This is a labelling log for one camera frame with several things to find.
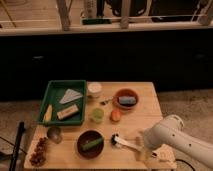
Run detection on dark brown bowl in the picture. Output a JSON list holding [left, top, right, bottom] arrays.
[[77, 130, 104, 159]]

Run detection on orange bowl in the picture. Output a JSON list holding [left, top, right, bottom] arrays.
[[113, 88, 139, 110]]

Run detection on blue sponge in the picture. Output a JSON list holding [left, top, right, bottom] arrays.
[[118, 96, 136, 105]]

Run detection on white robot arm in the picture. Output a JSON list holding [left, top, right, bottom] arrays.
[[140, 115, 213, 169]]

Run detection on grey triangular cloth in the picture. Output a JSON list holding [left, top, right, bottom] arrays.
[[59, 89, 82, 104]]

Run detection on orange toy fruit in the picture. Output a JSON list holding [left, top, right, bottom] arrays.
[[110, 109, 121, 122]]

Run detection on brown grape bunch toy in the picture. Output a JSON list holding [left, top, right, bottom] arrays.
[[30, 137, 47, 167]]

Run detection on green toy vegetable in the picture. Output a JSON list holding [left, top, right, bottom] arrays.
[[82, 138, 104, 151]]

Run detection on white dish brush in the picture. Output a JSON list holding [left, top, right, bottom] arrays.
[[110, 133, 158, 158]]

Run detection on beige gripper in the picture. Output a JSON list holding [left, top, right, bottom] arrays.
[[136, 137, 152, 163]]

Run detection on small metal cup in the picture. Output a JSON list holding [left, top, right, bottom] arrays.
[[47, 126, 62, 144]]

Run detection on wooden block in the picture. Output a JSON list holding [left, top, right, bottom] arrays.
[[57, 104, 79, 120]]

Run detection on white round container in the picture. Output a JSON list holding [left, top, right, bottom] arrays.
[[87, 82, 102, 98]]

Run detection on black pole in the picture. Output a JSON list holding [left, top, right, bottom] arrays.
[[9, 122, 25, 171]]

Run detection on black floor cable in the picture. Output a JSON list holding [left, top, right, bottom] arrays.
[[175, 158, 198, 171]]

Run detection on yellow corn toy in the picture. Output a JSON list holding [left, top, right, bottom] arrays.
[[43, 104, 52, 122]]

